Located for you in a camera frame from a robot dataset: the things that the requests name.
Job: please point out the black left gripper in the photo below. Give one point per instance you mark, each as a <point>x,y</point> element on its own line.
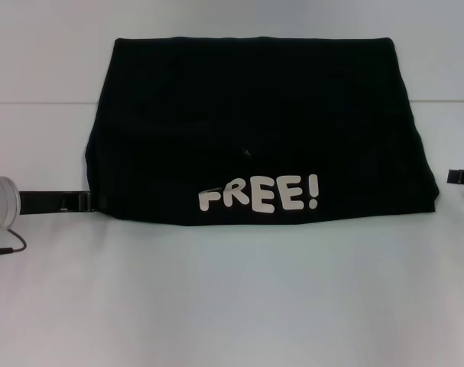
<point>40,202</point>

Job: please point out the black shirt with FREE print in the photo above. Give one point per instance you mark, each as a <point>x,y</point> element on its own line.
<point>254,114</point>

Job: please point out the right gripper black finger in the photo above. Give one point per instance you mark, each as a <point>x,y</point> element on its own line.
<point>463,177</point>

